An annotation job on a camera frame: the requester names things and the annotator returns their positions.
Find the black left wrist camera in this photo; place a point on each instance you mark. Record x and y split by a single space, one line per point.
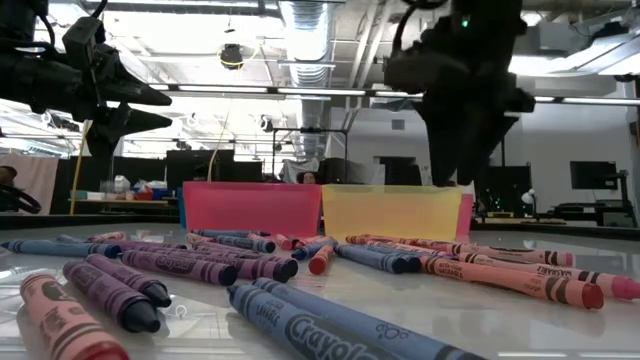
85 45

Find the black ceiling-mounted device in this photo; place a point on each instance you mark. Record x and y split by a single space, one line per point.
231 56

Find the large pink plastic bin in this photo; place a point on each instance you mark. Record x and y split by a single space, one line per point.
465 215

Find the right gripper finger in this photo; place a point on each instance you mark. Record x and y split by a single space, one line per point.
445 145
482 145

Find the pink hanging cloth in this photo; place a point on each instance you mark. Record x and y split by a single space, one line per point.
35 180

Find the long ceiling light strip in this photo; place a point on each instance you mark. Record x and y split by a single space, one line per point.
320 91

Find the small pink plastic bin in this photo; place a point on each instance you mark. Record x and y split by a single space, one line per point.
250 210

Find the pink crayon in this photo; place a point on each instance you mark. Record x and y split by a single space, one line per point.
197 239
107 236
525 255
600 280

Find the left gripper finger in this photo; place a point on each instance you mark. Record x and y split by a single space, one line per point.
120 122
130 92

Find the silver ventilation duct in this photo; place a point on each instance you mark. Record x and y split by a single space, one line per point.
307 45

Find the large blue plastic bin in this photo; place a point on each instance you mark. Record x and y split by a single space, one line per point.
180 210

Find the black table frame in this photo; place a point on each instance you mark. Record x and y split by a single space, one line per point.
100 221

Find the black computer monitor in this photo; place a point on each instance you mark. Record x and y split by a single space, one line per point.
593 175

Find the cluttered wooden side table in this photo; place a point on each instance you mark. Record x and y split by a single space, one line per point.
120 202

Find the black monitor row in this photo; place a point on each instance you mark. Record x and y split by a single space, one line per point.
200 165

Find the person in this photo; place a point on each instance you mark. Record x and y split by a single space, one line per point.
308 177
7 175

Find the black metal rig frame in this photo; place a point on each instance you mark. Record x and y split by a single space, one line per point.
310 131

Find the white desk lamp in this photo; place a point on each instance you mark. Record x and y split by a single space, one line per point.
528 196

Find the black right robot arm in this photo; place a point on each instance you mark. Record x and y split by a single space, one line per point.
490 12

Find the small yellow plastic bin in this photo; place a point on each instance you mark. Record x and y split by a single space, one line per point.
390 212

